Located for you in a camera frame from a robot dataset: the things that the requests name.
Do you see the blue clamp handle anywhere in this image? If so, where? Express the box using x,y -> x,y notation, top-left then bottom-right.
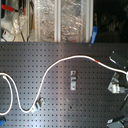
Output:
90,26 -> 98,44

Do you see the black perforated pegboard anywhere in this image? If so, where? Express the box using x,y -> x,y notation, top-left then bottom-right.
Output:
0,43 -> 128,128

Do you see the clear plastic sheet window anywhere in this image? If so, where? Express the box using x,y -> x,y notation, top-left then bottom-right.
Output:
34,0 -> 86,42

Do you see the blue object bottom left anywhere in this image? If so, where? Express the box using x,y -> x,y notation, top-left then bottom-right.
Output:
0,117 -> 6,126

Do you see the metal cable clip bracket centre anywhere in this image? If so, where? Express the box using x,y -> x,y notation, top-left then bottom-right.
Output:
70,71 -> 77,91

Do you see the red and white cable clutter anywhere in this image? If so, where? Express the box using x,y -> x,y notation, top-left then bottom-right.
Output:
0,0 -> 34,42

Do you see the black and metal gripper body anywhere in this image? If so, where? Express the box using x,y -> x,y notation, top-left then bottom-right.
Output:
108,73 -> 128,94

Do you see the white cable with red mark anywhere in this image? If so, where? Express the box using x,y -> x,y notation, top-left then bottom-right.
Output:
0,55 -> 128,114

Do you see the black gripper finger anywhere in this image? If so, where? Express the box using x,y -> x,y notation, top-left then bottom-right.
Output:
109,51 -> 128,69
107,116 -> 128,128

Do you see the white aluminium frame post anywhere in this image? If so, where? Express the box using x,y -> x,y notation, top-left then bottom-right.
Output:
54,0 -> 61,42

